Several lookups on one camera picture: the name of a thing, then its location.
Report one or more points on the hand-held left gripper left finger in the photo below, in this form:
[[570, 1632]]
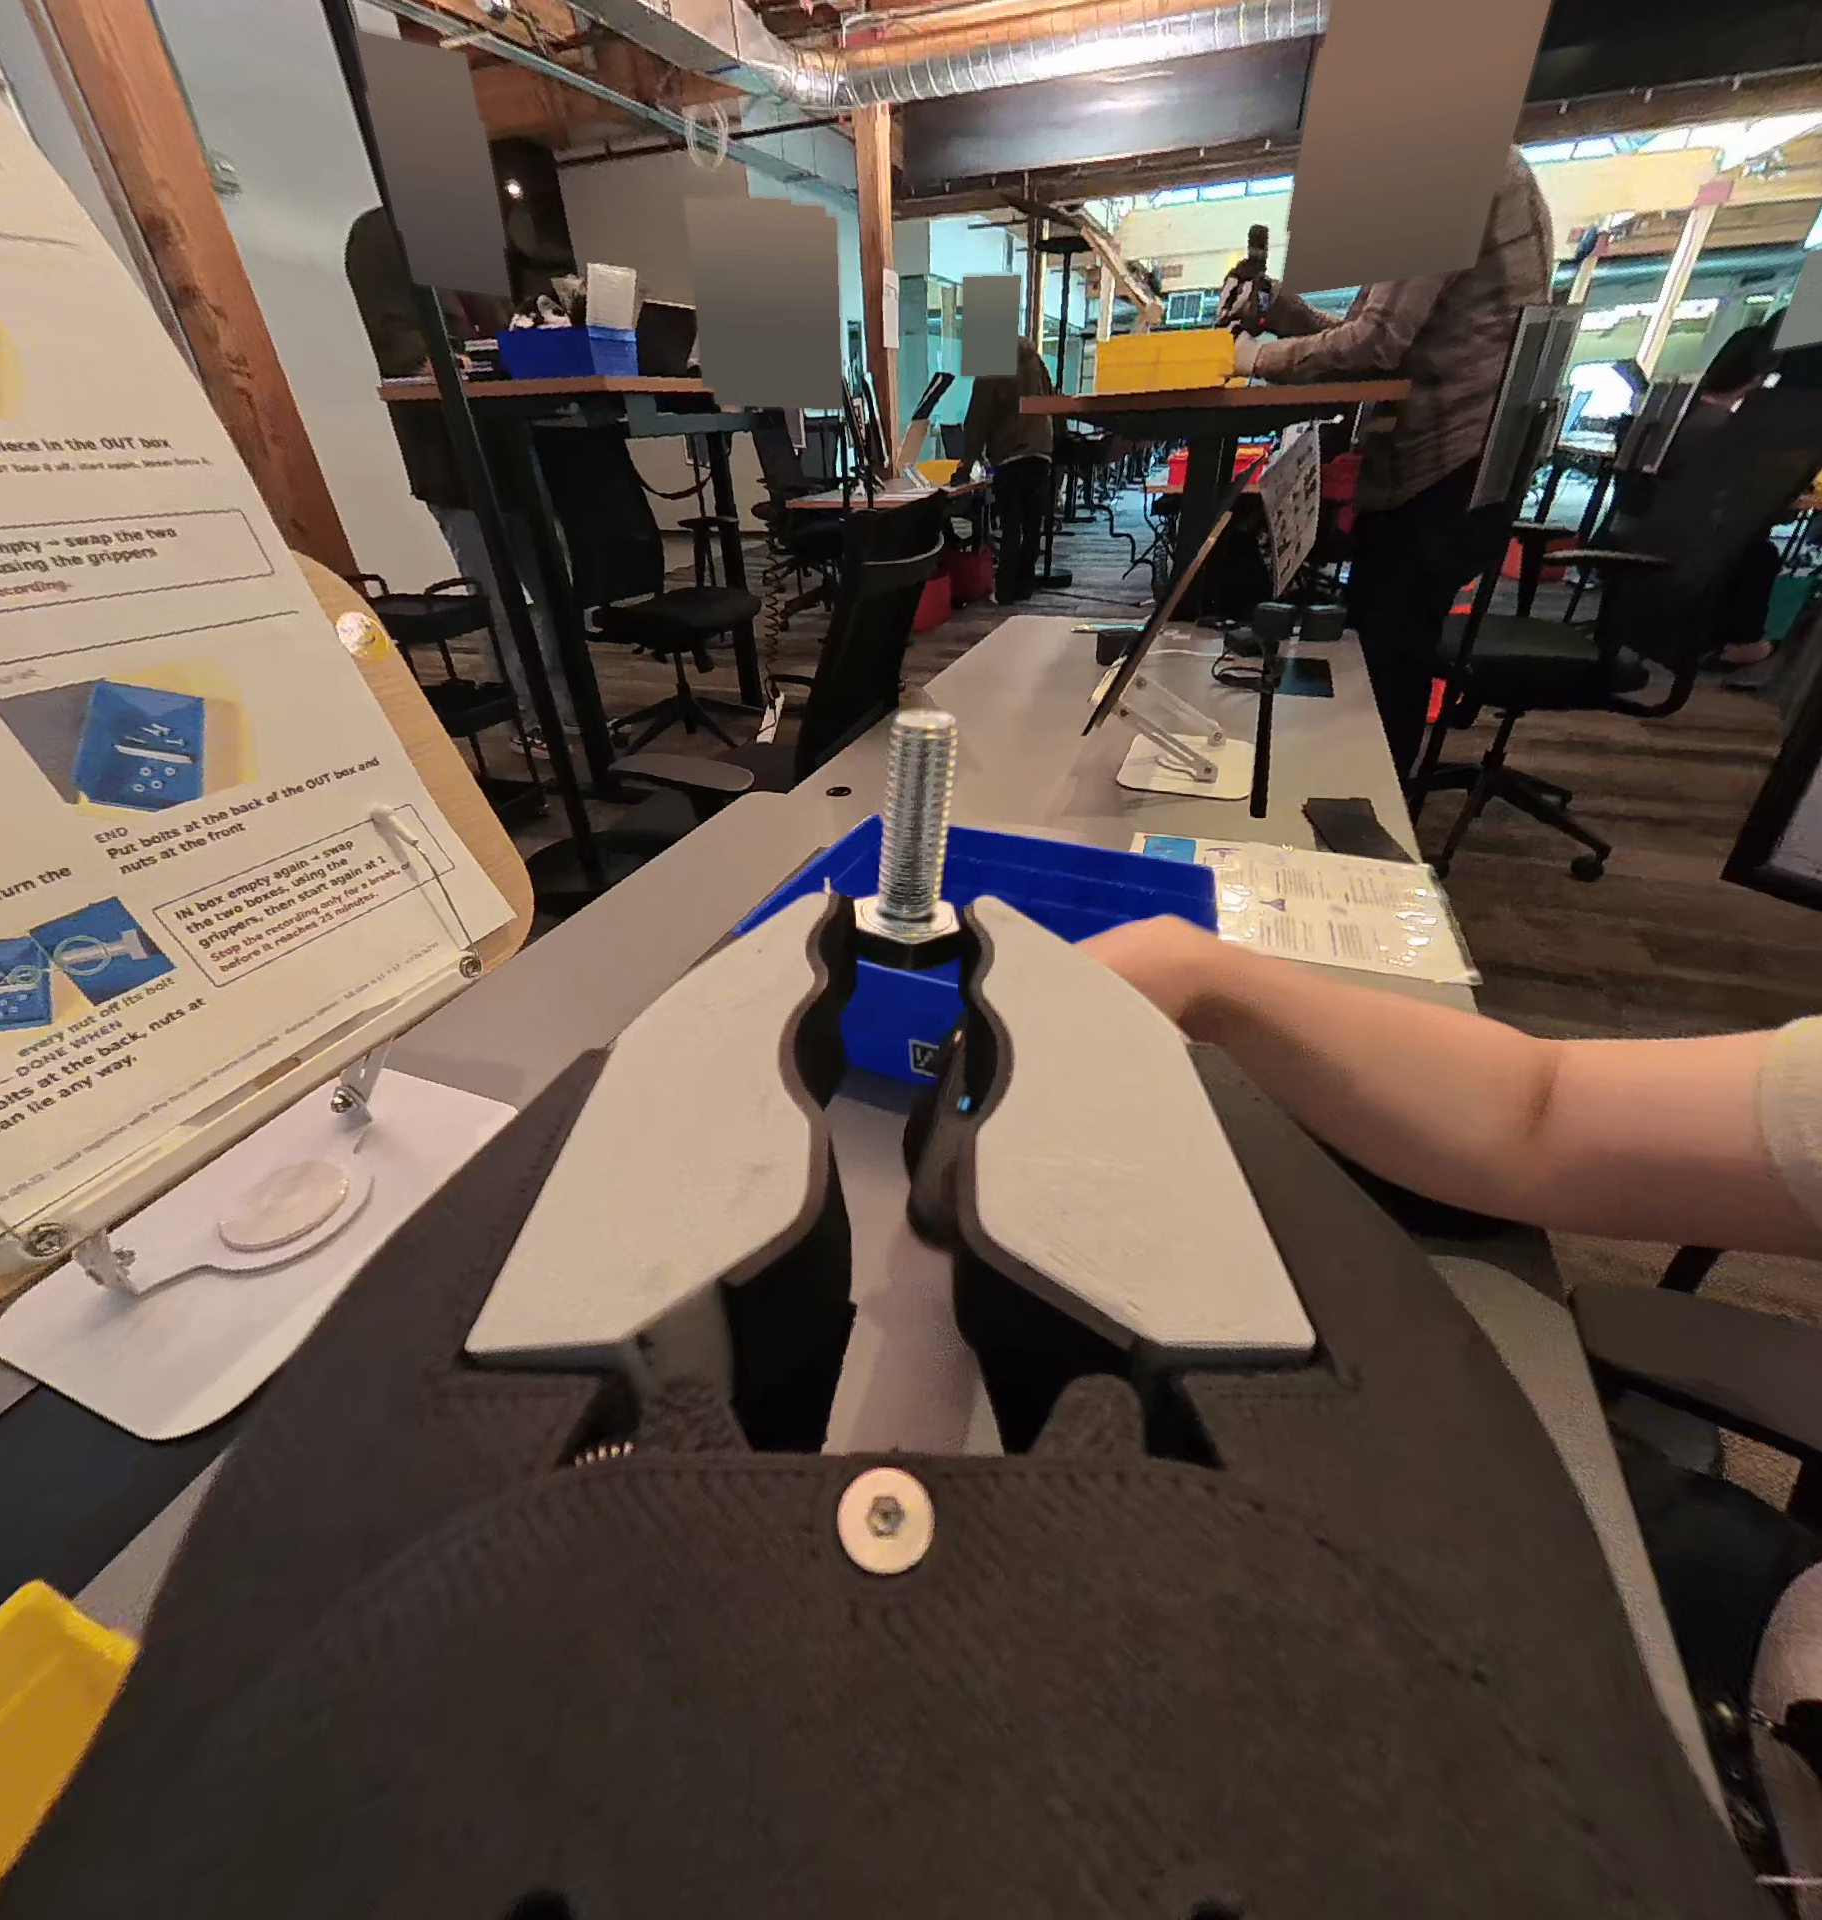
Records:
[[658, 1186]]

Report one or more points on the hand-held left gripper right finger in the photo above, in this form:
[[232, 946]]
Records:
[[1138, 1201]]

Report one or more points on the blue plastic bin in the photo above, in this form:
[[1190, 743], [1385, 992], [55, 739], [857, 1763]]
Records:
[[1092, 885]]

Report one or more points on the steel hex bolt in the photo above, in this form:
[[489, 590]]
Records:
[[919, 811]]

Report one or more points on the yellow plastic bin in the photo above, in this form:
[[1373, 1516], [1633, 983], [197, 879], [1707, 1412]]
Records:
[[27, 1695]]

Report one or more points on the person's right forearm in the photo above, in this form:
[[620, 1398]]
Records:
[[1453, 1111]]

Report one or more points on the person's right hand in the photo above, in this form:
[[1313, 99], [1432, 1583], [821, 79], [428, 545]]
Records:
[[1152, 960]]

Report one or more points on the laminated printed sheet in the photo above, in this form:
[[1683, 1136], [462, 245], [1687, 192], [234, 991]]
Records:
[[1332, 907]]

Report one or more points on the round-cornered wooden board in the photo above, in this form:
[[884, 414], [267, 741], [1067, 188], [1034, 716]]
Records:
[[469, 840]]

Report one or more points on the black cloth piece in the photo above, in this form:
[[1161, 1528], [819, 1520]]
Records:
[[1358, 827]]

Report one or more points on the white tablet stand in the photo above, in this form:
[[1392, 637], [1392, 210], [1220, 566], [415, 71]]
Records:
[[1188, 757], [177, 1320]]

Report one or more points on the black pole stand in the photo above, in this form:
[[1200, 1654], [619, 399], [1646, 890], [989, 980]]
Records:
[[1272, 705]]

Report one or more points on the black office chair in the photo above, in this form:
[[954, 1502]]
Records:
[[883, 630], [658, 585], [1677, 601], [1722, 1351]]

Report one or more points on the red bag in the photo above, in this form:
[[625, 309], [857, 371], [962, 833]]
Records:
[[948, 585]]

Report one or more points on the dark board on stand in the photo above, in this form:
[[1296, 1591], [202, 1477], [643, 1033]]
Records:
[[1167, 615]]

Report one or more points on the printed instruction sheet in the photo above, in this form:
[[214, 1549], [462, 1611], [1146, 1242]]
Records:
[[131, 676]]

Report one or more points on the black framed marker sign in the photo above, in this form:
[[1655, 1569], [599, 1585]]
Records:
[[1812, 780]]

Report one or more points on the wooden standing desk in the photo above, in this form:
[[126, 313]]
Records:
[[551, 390], [1213, 397]]

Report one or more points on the person's pale trousers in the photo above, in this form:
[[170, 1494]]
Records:
[[1812, 1651]]

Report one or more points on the large yellow tote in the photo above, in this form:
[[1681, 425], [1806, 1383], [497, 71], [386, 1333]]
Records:
[[1162, 361]]

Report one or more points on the small blue bin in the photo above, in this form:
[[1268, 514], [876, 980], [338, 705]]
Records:
[[566, 351]]

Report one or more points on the wooden pillar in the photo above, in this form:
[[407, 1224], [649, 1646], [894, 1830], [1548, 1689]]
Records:
[[206, 300]]

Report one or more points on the silver spiral duct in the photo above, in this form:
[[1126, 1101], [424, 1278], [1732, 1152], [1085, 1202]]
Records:
[[1002, 52]]

